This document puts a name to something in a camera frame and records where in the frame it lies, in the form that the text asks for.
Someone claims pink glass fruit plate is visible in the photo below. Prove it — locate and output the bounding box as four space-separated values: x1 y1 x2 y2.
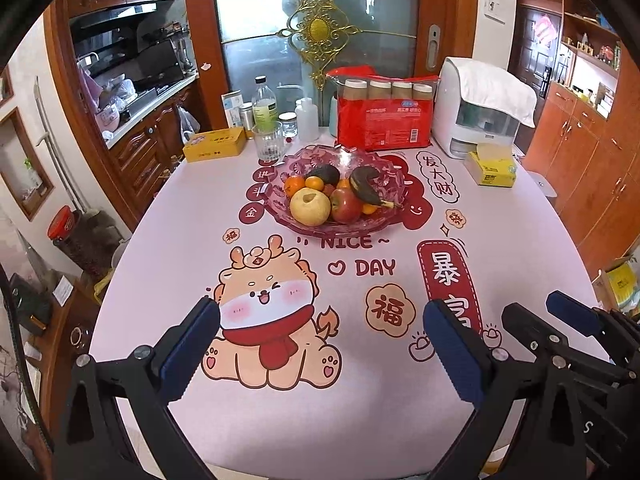
262 144 411 233

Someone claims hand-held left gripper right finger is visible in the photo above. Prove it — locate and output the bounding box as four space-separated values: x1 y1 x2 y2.
422 300 588 480

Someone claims red apple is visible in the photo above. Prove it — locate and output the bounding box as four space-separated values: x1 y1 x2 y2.
330 187 363 224

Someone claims clear bottle with green label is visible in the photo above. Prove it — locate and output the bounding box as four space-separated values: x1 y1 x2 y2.
251 76 279 133

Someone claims clear ribbed glass cup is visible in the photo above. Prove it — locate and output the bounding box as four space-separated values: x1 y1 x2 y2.
251 121 285 163

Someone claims silver door handle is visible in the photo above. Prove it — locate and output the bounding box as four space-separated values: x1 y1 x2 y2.
426 24 443 68

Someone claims red paper cup package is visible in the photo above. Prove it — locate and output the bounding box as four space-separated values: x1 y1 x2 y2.
326 66 441 152

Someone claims white countertop appliance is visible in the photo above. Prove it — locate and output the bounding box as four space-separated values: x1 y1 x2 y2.
431 56 537 160

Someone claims yellow cardboard box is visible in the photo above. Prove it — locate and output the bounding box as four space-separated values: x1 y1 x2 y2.
592 255 640 316

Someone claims clear plastic bag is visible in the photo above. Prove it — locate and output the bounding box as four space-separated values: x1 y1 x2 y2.
177 105 202 146

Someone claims wooden wall cabinet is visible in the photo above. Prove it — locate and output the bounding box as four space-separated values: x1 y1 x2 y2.
522 0 640 266

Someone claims white cloth cover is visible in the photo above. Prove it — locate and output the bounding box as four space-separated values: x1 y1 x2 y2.
457 58 537 128

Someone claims dark avocado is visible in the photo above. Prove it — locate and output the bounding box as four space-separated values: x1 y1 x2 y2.
312 164 342 187

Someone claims red-lidded jar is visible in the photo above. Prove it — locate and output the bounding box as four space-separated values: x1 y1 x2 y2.
47 205 113 281

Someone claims white and blue box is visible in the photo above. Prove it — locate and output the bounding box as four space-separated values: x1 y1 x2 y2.
221 91 244 128

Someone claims gold door ornament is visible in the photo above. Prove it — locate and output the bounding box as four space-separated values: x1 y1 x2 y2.
287 0 361 91

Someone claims wooden kitchen counter cabinet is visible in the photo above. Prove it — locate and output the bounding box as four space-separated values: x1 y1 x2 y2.
107 80 201 196

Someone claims yellow tissue pack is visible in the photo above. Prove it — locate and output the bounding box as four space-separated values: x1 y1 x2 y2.
462 142 518 188

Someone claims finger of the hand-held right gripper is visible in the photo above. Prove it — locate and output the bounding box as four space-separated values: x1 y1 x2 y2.
546 291 640 366
501 302 631 385

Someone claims pink plastic bag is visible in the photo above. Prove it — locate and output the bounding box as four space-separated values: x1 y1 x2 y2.
77 60 138 131

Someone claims red door decoration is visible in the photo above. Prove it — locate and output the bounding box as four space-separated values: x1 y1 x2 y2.
534 15 557 46

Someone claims overripe dark banana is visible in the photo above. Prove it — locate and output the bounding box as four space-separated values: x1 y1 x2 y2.
349 166 395 209

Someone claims yellow tissue box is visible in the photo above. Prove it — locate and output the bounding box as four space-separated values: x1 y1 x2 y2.
182 127 247 163

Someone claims white squeeze bottle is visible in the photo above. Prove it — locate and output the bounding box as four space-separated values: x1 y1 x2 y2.
294 98 320 142

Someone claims yellow pear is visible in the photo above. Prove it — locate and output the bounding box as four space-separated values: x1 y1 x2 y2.
290 187 332 227

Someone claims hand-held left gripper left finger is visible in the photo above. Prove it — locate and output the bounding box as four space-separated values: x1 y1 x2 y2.
52 297 221 480

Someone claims printed cartoon tablecloth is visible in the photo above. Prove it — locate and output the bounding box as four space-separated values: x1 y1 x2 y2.
90 127 616 448

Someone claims small glass jar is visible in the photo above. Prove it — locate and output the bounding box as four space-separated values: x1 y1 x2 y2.
278 111 299 141

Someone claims range hood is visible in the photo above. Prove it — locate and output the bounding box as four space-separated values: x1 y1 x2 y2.
70 2 158 28

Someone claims wooden picture frame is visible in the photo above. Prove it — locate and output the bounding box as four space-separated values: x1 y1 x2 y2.
0 107 55 222

